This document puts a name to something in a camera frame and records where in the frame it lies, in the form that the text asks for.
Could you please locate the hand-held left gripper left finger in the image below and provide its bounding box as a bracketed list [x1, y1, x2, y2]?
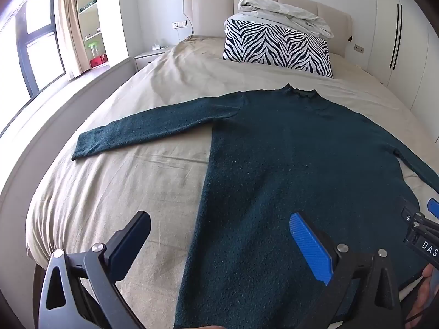
[36, 211, 152, 329]

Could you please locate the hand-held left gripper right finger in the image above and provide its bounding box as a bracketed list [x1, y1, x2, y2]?
[289, 212, 403, 329]

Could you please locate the dark teal knit sweater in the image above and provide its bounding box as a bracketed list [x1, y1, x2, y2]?
[71, 83, 439, 329]

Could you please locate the person's right hand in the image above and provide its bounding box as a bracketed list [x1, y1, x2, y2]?
[409, 263, 439, 320]

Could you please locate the bed with beige sheet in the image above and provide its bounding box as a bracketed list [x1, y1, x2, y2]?
[0, 35, 431, 329]

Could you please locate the white nightstand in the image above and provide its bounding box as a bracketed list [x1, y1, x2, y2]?
[133, 46, 173, 72]

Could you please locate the zebra print pillow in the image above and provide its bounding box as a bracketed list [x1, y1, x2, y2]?
[223, 19, 334, 79]

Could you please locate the black framed window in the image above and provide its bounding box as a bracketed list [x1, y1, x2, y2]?
[0, 0, 68, 112]

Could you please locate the beige curtain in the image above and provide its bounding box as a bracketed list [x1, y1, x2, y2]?
[54, 0, 92, 80]

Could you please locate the white crumpled duvet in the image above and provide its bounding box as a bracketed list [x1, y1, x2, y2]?
[238, 0, 334, 40]

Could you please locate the beige padded headboard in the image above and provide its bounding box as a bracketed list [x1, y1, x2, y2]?
[183, 0, 353, 55]

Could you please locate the white wardrobe with black handles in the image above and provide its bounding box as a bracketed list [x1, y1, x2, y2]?
[368, 0, 439, 119]

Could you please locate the white wall shelf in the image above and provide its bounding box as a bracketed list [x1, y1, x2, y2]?
[75, 0, 111, 72]

